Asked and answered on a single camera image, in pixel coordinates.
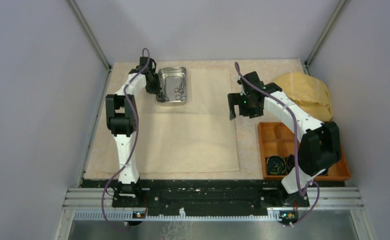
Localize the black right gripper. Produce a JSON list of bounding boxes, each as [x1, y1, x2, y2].
[[228, 92, 263, 121]]

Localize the steel instrument tray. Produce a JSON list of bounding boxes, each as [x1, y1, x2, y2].
[[156, 66, 187, 107]]

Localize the cream cloth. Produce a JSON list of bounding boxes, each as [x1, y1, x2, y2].
[[102, 67, 240, 174]]

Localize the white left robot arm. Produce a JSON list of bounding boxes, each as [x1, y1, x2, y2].
[[105, 56, 161, 207]]

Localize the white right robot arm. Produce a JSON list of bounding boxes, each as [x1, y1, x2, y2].
[[227, 71, 341, 206]]

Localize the steel surgical scissors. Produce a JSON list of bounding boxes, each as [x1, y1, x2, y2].
[[157, 90, 169, 103]]

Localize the steel forceps clamp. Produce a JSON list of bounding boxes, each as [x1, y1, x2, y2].
[[174, 78, 187, 101]]

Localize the wooden compartment tray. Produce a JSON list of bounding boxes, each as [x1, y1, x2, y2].
[[257, 122, 351, 182]]

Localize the yellow crumpled cloth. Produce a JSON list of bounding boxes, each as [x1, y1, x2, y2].
[[272, 72, 333, 122]]

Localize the dark patterned fabric roll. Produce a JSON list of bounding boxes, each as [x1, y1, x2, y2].
[[266, 155, 287, 176]]

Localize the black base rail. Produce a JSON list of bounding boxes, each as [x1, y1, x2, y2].
[[81, 178, 346, 209]]

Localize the aluminium frame rail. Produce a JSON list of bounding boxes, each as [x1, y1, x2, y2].
[[55, 187, 376, 240]]

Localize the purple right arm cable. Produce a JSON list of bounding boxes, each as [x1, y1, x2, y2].
[[234, 61, 321, 228]]

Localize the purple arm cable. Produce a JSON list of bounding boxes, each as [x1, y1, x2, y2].
[[234, 61, 321, 228], [101, 47, 151, 231]]

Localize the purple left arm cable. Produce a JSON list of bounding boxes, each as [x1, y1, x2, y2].
[[101, 47, 151, 231]]

